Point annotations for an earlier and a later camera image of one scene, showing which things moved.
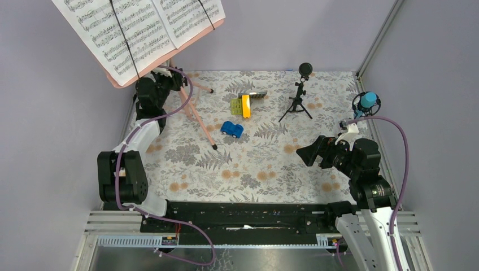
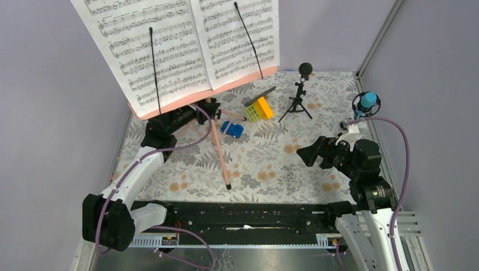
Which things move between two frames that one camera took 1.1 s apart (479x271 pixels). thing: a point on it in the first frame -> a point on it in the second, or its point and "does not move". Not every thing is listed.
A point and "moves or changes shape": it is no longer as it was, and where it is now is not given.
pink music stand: x=204 y=88 -> x=213 y=114
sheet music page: x=147 y=35 moves or changes shape
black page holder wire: x=199 y=1 -> x=236 y=7
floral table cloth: x=231 y=136 does not move
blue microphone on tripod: x=366 y=104 does not move
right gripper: x=309 y=153 does not move
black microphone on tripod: x=305 y=69 does not move
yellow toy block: x=246 y=107 -> x=264 y=108
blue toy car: x=228 y=127 does not move
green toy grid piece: x=236 y=105 -> x=252 y=112
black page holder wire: x=126 y=38 -> x=151 y=32
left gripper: x=175 y=79 -> x=208 y=107
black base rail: x=238 y=224 does not move
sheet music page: x=186 y=19 -> x=227 y=51
